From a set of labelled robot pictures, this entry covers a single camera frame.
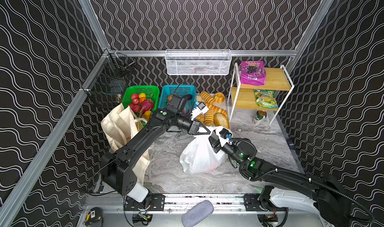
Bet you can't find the white plastic bag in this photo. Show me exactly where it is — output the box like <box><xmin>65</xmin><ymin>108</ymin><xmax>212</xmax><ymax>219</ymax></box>
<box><xmin>180</xmin><ymin>126</ymin><xmax>227</xmax><ymax>175</ymax></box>

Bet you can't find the cream canvas tote bag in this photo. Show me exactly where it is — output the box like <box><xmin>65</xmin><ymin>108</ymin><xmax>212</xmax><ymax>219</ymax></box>
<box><xmin>101</xmin><ymin>104</ymin><xmax>150</xmax><ymax>185</ymax></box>

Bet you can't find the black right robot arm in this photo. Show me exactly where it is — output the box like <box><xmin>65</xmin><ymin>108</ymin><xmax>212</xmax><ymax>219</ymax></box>
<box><xmin>209</xmin><ymin>129</ymin><xmax>375</xmax><ymax>227</ymax></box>

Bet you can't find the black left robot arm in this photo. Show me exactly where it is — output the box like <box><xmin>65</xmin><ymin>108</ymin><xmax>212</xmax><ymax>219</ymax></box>
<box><xmin>101</xmin><ymin>95</ymin><xmax>211</xmax><ymax>203</ymax></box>

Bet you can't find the striped bread roll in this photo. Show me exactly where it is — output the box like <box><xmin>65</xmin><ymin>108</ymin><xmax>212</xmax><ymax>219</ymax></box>
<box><xmin>204</xmin><ymin>109</ymin><xmax>215</xmax><ymax>126</ymax></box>

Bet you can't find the oval golden bread loaf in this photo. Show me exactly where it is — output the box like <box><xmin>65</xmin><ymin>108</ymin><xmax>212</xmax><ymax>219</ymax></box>
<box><xmin>214</xmin><ymin>113</ymin><xmax>230</xmax><ymax>129</ymax></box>

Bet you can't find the beige bread tray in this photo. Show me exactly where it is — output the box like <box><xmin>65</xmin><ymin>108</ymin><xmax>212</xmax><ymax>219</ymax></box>
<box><xmin>196</xmin><ymin>91</ymin><xmax>230</xmax><ymax>127</ymax></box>

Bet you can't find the long striped bread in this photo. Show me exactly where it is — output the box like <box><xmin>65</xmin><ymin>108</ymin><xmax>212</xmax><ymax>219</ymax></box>
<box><xmin>205</xmin><ymin>103</ymin><xmax>228</xmax><ymax>116</ymax></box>

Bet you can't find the pumpkin shaped bread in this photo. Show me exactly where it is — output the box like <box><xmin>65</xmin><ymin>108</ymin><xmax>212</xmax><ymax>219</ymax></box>
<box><xmin>214</xmin><ymin>93</ymin><xmax>226</xmax><ymax>104</ymax></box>

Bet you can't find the teal plastic basket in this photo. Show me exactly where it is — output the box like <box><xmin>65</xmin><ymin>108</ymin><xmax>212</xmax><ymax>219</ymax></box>
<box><xmin>158</xmin><ymin>85</ymin><xmax>197</xmax><ymax>115</ymax></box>

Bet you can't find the pink dragon fruit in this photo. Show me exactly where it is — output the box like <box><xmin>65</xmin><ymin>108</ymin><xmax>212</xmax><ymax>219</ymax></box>
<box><xmin>139</xmin><ymin>99</ymin><xmax>154</xmax><ymax>114</ymax></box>

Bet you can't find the green white can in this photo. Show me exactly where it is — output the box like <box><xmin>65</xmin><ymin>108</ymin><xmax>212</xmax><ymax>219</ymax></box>
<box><xmin>254</xmin><ymin>111</ymin><xmax>267</xmax><ymax>125</ymax></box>

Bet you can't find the green plastic basket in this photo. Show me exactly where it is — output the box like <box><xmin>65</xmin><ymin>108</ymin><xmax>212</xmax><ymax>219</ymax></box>
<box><xmin>122</xmin><ymin>86</ymin><xmax>160</xmax><ymax>121</ymax></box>

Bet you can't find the green yellow snack bag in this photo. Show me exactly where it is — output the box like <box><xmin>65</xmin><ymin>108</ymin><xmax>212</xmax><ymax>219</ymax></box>
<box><xmin>254</xmin><ymin>90</ymin><xmax>278</xmax><ymax>109</ymax></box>

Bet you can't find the white wooden two-tier shelf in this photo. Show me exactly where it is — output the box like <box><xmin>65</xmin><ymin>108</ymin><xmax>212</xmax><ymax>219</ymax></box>
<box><xmin>227</xmin><ymin>64</ymin><xmax>295</xmax><ymax>124</ymax></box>

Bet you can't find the left purple snack bag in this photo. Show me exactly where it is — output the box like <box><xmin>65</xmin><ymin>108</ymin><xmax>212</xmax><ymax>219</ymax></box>
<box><xmin>239</xmin><ymin>61</ymin><xmax>267</xmax><ymax>86</ymax></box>

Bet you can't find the grey cloth pad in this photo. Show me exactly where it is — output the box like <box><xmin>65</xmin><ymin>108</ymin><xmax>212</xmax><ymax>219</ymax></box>
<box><xmin>182</xmin><ymin>200</ymin><xmax>214</xmax><ymax>227</ymax></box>

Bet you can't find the yellow black tape measure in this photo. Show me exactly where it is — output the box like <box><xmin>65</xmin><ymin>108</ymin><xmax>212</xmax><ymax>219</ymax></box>
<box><xmin>83</xmin><ymin>207</ymin><xmax>104</xmax><ymax>227</ymax></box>

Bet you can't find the white wire wall basket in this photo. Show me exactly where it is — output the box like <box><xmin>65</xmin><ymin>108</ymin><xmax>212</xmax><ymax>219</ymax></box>
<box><xmin>165</xmin><ymin>49</ymin><xmax>232</xmax><ymax>76</ymax></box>

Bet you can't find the black wire wall basket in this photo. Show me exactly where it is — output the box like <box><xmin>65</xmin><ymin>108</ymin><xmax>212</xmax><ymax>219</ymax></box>
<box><xmin>86</xmin><ymin>53</ymin><xmax>137</xmax><ymax>109</ymax></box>

